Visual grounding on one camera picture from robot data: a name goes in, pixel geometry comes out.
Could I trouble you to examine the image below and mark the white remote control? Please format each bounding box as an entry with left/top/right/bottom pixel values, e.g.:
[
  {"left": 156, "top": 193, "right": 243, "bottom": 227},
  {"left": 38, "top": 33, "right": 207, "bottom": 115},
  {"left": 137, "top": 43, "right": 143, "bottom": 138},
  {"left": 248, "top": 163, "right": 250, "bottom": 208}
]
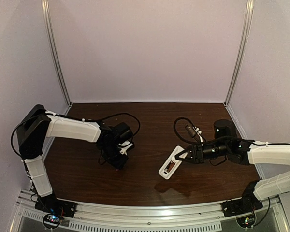
[{"left": 158, "top": 145, "right": 184, "bottom": 180}]

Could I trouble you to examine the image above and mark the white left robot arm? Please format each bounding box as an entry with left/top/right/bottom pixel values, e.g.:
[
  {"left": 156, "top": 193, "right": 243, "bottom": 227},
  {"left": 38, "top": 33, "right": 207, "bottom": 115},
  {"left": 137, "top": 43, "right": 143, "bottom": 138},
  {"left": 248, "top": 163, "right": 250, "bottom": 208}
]
[{"left": 12, "top": 104, "right": 134, "bottom": 198}]

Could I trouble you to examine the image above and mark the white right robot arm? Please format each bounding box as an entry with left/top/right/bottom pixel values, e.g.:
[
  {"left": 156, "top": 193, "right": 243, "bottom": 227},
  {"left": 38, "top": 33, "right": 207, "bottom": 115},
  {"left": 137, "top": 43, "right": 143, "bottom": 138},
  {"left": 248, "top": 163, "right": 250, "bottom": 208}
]
[{"left": 174, "top": 119, "right": 290, "bottom": 201}]

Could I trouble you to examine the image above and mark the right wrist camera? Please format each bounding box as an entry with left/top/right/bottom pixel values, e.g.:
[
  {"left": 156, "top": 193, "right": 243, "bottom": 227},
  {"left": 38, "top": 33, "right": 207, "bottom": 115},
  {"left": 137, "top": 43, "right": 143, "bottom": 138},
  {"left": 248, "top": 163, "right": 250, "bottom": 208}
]
[{"left": 185, "top": 125, "right": 206, "bottom": 143}]

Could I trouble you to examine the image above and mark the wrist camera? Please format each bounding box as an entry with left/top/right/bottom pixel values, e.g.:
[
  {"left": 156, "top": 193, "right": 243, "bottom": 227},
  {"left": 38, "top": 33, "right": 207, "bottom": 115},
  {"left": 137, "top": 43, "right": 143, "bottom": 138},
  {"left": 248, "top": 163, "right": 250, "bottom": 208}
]
[
  {"left": 185, "top": 125, "right": 206, "bottom": 143},
  {"left": 117, "top": 140, "right": 134, "bottom": 155}
]

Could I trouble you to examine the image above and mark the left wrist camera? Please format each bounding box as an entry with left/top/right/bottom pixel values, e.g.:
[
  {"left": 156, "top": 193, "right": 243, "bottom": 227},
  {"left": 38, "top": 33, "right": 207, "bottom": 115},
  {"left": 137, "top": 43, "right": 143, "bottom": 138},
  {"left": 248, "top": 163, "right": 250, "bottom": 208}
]
[{"left": 117, "top": 140, "right": 134, "bottom": 155}]

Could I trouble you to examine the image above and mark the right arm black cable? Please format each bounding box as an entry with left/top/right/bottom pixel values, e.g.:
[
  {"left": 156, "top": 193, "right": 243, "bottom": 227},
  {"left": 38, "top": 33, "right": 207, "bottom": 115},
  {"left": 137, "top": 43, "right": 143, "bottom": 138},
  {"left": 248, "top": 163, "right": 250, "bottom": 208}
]
[{"left": 173, "top": 117, "right": 290, "bottom": 147}]

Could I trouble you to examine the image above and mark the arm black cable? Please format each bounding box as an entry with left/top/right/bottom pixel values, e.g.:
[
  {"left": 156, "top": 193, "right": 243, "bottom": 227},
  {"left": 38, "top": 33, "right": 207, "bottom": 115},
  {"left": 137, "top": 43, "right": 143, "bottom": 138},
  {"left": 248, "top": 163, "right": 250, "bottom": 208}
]
[
  {"left": 173, "top": 117, "right": 290, "bottom": 147},
  {"left": 11, "top": 113, "right": 141, "bottom": 158}
]

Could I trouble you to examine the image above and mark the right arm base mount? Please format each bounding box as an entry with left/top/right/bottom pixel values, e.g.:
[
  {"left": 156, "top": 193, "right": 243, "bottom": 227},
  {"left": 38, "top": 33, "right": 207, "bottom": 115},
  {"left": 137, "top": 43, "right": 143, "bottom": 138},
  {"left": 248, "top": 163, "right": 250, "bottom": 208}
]
[{"left": 221, "top": 181, "right": 263, "bottom": 229}]

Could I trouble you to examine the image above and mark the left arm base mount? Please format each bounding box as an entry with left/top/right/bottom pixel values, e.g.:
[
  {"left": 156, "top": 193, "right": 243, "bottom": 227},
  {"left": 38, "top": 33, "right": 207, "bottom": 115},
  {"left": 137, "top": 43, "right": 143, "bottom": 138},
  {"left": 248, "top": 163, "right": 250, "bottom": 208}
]
[{"left": 34, "top": 199, "right": 77, "bottom": 230}]

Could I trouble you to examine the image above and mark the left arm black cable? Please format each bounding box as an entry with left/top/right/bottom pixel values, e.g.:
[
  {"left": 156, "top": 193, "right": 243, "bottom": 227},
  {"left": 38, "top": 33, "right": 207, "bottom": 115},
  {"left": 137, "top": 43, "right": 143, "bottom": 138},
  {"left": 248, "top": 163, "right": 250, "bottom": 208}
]
[{"left": 11, "top": 113, "right": 141, "bottom": 158}]

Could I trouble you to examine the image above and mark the right aluminium corner post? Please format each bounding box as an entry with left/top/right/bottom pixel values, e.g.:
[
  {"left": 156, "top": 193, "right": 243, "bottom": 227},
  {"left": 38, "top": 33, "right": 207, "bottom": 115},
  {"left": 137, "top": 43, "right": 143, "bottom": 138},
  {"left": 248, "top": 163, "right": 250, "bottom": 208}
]
[{"left": 224, "top": 0, "right": 254, "bottom": 107}]

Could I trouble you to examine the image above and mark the aluminium corner post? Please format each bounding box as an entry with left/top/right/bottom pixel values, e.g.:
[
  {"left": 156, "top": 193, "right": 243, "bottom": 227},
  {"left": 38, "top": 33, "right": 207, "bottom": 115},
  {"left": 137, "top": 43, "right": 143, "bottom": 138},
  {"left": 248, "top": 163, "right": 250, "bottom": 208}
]
[
  {"left": 224, "top": 0, "right": 254, "bottom": 107},
  {"left": 41, "top": 0, "right": 72, "bottom": 106}
]

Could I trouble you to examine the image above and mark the left aluminium corner post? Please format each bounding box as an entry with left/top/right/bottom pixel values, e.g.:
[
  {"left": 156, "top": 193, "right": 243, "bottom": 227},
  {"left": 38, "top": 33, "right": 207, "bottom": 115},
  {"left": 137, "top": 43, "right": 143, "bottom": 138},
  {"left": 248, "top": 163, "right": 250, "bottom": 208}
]
[{"left": 41, "top": 0, "right": 72, "bottom": 106}]

